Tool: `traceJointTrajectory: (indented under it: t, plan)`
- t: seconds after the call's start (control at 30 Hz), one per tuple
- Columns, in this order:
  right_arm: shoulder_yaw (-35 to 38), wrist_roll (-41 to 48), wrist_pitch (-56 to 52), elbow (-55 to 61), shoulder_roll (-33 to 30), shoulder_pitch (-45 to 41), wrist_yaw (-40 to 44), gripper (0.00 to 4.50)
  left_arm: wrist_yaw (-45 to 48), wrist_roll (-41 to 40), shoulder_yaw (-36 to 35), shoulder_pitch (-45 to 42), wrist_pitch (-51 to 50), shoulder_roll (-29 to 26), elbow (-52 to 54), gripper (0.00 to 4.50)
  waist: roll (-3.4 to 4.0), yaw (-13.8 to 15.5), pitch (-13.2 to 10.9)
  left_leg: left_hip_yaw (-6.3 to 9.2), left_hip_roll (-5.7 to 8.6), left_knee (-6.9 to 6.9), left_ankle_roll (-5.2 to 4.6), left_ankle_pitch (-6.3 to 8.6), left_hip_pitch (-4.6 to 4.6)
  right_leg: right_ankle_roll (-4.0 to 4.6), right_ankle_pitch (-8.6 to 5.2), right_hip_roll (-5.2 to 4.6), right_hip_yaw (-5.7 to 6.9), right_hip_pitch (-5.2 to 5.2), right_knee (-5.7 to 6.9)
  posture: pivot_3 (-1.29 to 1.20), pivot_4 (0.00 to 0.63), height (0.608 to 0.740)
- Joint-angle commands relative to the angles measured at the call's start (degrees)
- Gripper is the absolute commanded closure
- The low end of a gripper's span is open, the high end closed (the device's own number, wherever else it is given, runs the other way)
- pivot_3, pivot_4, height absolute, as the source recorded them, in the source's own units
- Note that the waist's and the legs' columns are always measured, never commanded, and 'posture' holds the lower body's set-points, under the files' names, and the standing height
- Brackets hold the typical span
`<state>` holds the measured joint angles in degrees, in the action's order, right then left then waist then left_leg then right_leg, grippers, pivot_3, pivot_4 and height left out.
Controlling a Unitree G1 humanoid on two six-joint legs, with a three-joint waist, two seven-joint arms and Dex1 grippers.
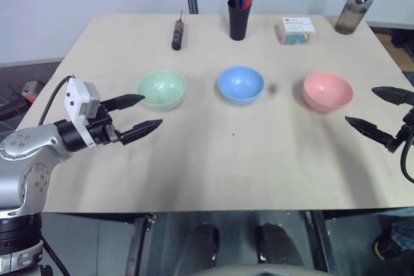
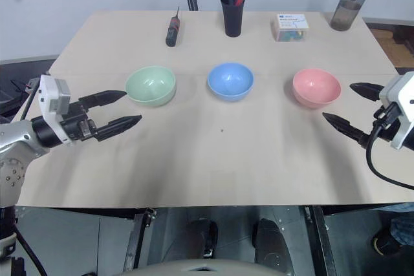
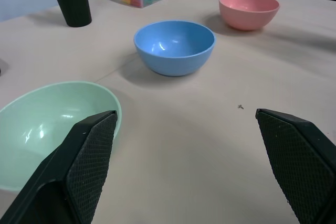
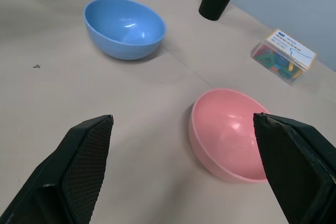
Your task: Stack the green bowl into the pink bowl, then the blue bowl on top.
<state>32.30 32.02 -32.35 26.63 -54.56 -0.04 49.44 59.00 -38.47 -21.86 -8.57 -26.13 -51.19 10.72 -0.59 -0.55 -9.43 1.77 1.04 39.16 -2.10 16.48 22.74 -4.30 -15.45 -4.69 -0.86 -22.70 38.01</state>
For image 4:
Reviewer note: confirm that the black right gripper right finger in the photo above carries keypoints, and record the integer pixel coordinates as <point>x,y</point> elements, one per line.
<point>294,166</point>

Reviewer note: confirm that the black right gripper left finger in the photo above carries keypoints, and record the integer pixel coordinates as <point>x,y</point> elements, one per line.
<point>78,171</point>

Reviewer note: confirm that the pink plastic bowl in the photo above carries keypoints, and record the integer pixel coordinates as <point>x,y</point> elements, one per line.
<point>223,134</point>

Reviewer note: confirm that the clear box of colourful pieces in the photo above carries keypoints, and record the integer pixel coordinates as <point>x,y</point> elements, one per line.
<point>284,56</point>

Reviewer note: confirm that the small dark debris speck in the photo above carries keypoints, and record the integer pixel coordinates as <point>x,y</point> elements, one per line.
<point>36,66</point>

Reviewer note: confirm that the blue plastic bowl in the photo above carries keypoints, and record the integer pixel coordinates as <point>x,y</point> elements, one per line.
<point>123,28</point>

